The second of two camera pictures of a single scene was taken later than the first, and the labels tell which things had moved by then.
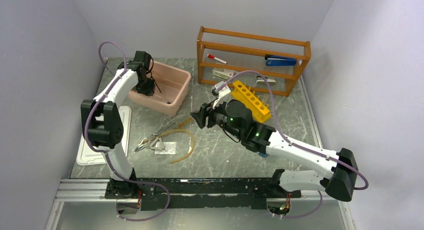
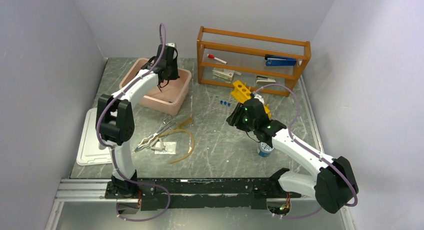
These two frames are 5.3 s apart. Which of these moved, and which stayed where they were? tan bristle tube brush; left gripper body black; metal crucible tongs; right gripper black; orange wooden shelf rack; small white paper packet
Moved: right gripper black; left gripper body black
Stayed: metal crucible tongs; small white paper packet; tan bristle tube brush; orange wooden shelf rack
